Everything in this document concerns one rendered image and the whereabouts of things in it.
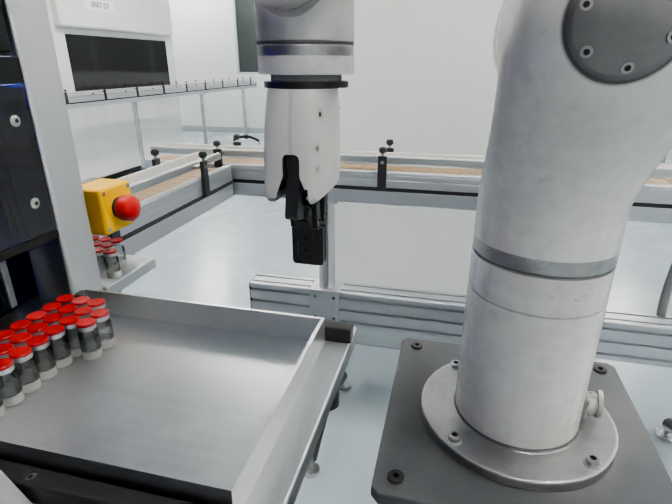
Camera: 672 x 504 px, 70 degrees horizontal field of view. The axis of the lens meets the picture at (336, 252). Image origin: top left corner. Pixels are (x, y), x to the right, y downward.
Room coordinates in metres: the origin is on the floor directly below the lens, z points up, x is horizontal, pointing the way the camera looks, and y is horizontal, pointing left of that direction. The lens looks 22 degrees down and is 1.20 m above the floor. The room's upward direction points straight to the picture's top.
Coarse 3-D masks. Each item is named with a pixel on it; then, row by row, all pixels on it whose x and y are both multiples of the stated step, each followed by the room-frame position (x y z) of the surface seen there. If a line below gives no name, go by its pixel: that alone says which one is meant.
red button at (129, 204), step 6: (120, 198) 0.70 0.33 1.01; (126, 198) 0.70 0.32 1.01; (132, 198) 0.71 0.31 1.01; (120, 204) 0.69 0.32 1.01; (126, 204) 0.69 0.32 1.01; (132, 204) 0.70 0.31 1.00; (138, 204) 0.71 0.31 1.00; (120, 210) 0.69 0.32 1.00; (126, 210) 0.69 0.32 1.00; (132, 210) 0.70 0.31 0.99; (138, 210) 0.71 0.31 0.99; (120, 216) 0.69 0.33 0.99; (126, 216) 0.69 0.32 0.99; (132, 216) 0.70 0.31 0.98; (138, 216) 0.71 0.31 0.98
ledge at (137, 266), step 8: (128, 256) 0.79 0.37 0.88; (136, 256) 0.79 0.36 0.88; (144, 256) 0.79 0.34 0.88; (128, 264) 0.76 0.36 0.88; (136, 264) 0.76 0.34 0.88; (144, 264) 0.76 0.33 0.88; (152, 264) 0.78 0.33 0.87; (128, 272) 0.72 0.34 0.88; (136, 272) 0.74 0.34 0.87; (144, 272) 0.76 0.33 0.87; (104, 280) 0.69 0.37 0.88; (112, 280) 0.69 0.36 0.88; (120, 280) 0.70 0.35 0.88; (128, 280) 0.71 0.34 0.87; (104, 288) 0.67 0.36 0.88; (112, 288) 0.68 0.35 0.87; (120, 288) 0.69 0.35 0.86
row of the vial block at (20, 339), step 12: (72, 300) 0.53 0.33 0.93; (84, 300) 0.53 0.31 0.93; (60, 312) 0.50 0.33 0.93; (72, 312) 0.51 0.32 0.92; (36, 324) 0.47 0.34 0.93; (48, 324) 0.48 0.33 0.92; (12, 336) 0.45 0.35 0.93; (24, 336) 0.45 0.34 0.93; (0, 348) 0.42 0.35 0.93; (12, 348) 0.42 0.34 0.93
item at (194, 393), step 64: (128, 320) 0.56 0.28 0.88; (192, 320) 0.55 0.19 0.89; (256, 320) 0.53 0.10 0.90; (320, 320) 0.50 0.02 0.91; (64, 384) 0.42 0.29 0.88; (128, 384) 0.42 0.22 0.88; (192, 384) 0.42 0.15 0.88; (256, 384) 0.42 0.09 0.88; (0, 448) 0.31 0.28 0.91; (64, 448) 0.33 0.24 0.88; (128, 448) 0.33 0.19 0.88; (192, 448) 0.33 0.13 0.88; (256, 448) 0.30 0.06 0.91
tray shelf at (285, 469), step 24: (24, 312) 0.59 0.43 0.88; (336, 360) 0.47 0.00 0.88; (312, 384) 0.43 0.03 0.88; (336, 384) 0.44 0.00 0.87; (312, 408) 0.39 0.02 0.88; (288, 432) 0.35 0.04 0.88; (312, 432) 0.35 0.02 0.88; (288, 456) 0.33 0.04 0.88; (264, 480) 0.30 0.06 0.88; (288, 480) 0.30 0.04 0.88
